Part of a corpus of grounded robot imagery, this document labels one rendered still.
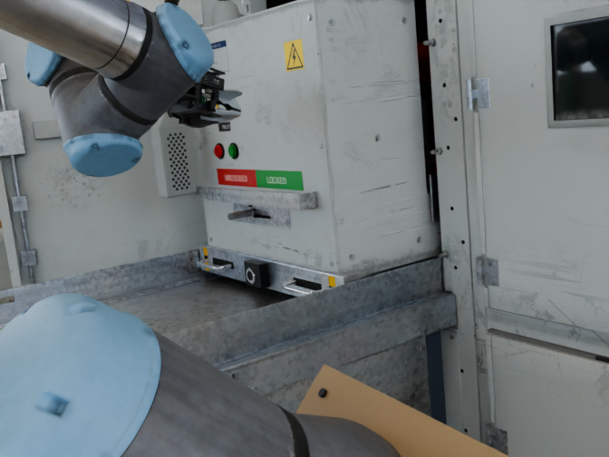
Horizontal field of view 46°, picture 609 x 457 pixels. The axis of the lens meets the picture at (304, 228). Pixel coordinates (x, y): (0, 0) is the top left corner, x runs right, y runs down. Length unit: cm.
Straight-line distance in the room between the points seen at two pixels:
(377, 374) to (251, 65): 62
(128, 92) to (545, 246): 68
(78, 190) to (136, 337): 139
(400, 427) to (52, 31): 51
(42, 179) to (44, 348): 139
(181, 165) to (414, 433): 110
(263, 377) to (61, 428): 75
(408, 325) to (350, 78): 44
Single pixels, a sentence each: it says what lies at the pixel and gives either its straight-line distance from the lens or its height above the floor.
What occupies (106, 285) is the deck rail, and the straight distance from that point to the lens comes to 162.
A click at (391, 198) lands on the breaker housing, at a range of 132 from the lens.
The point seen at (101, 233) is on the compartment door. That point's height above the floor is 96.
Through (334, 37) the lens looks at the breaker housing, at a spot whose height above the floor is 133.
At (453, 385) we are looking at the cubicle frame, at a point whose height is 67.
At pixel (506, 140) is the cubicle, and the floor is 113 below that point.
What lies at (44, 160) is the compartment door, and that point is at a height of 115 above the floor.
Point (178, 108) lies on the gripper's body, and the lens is 114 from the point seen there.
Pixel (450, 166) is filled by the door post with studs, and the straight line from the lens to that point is 132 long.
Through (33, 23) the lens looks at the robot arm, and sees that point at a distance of 79.
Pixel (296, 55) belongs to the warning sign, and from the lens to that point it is 128.
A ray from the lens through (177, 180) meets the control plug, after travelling 156.
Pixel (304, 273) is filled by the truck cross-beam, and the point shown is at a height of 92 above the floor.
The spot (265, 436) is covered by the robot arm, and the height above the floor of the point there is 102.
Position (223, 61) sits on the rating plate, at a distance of 150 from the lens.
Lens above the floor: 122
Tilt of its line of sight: 10 degrees down
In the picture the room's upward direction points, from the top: 6 degrees counter-clockwise
